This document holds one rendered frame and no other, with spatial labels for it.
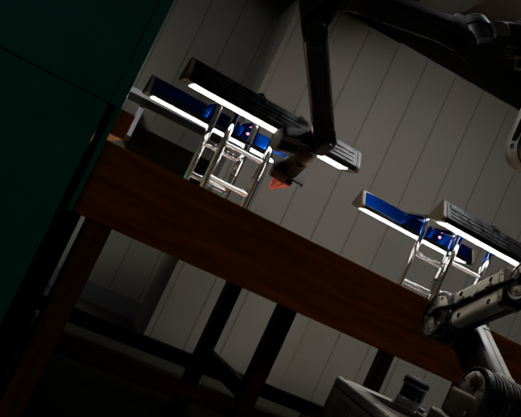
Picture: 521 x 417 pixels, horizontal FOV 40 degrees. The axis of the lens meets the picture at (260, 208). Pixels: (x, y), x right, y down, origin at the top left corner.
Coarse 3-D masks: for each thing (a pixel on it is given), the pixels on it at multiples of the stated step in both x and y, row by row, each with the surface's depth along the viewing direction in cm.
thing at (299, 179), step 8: (280, 160) 191; (288, 160) 187; (272, 168) 187; (280, 168) 189; (288, 168) 188; (296, 168) 187; (304, 168) 188; (288, 176) 189; (296, 176) 191; (304, 176) 193
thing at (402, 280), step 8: (408, 216) 297; (416, 216) 291; (424, 216) 286; (424, 224) 283; (424, 232) 283; (440, 232) 300; (448, 232) 293; (416, 240) 283; (416, 248) 282; (448, 248) 288; (424, 256) 284; (408, 264) 282; (440, 264) 287; (408, 272) 282; (440, 272) 287; (400, 280) 281; (408, 280) 282; (416, 288) 284; (424, 288) 286; (432, 288) 287
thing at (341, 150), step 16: (192, 64) 203; (192, 80) 201; (208, 80) 204; (224, 80) 207; (224, 96) 205; (240, 96) 208; (256, 112) 209; (272, 112) 212; (288, 112) 216; (304, 128) 217; (336, 160) 219; (352, 160) 222
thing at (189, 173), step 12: (216, 108) 250; (216, 120) 249; (204, 132) 249; (252, 132) 254; (204, 144) 248; (252, 144) 256; (228, 156) 252; (240, 156) 254; (192, 168) 248; (240, 168) 255; (228, 180) 253; (228, 192) 254
